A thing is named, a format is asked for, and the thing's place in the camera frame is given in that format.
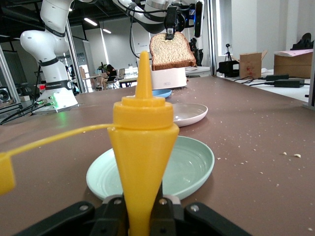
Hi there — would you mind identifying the white two-slot toaster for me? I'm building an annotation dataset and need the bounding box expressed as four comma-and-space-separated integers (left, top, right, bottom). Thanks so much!
150, 66, 188, 90

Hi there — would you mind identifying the pink paper sheet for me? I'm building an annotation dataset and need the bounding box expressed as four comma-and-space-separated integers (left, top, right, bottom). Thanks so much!
274, 48, 315, 58

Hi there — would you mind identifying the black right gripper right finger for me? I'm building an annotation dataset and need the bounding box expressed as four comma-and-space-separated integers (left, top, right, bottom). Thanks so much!
149, 183, 249, 236

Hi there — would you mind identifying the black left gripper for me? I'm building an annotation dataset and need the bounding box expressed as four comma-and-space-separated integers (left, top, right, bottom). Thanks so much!
163, 5, 187, 41

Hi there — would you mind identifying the black office chair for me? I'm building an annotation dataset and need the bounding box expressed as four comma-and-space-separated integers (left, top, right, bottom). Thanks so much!
189, 37, 204, 67

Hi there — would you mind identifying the black camera tripod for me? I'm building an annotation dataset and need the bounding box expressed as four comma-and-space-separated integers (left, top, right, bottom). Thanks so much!
222, 43, 234, 62

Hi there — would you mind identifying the brown crust bread slice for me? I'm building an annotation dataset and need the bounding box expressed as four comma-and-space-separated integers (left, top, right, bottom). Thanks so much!
149, 31, 197, 72

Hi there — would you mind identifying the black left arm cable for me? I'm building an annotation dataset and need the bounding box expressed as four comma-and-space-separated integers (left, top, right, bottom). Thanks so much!
117, 0, 141, 59

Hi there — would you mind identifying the beige round plate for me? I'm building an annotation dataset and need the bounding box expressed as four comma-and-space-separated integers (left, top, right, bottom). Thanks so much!
171, 103, 209, 128

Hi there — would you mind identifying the small open cardboard box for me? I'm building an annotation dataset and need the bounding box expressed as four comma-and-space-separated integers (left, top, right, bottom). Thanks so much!
238, 50, 268, 80

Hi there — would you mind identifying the brown table cloth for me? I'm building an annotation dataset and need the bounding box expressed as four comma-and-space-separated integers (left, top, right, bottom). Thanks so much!
0, 75, 315, 236

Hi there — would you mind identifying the yellow mustard squeeze bottle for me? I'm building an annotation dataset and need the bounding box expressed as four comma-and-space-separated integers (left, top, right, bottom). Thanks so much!
0, 51, 180, 236

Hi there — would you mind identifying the black power adapter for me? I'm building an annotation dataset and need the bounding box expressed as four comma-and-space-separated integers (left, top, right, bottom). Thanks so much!
265, 73, 290, 82
273, 78, 307, 89

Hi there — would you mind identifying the blue round plate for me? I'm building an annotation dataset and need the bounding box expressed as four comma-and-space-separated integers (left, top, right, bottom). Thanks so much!
152, 88, 173, 99

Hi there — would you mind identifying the black machine part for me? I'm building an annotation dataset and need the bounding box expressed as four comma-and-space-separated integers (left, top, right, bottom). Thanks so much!
292, 32, 315, 51

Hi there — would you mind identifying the black equipment case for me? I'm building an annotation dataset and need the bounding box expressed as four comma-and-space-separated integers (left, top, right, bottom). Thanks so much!
216, 60, 241, 78

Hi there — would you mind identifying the pale green round plate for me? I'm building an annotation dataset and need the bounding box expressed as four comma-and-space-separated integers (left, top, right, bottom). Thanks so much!
86, 135, 216, 201

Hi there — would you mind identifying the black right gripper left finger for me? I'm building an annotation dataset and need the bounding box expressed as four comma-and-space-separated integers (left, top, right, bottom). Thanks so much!
14, 194, 130, 236

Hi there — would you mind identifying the aluminium frame post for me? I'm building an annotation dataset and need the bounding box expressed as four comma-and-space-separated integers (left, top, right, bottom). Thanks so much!
0, 45, 22, 105

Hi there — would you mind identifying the black base cable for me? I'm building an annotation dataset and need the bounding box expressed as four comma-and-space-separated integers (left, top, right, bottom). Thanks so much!
0, 98, 54, 125

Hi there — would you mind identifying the large cardboard box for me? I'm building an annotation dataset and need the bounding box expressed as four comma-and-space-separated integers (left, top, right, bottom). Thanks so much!
273, 48, 315, 79

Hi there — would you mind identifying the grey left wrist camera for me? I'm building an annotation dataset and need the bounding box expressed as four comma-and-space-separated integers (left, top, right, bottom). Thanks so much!
192, 0, 205, 38

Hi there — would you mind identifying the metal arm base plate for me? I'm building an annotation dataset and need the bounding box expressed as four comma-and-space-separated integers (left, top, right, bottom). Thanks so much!
31, 102, 85, 116

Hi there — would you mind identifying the seated person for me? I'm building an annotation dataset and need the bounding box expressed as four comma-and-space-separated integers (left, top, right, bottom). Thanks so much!
101, 63, 118, 89

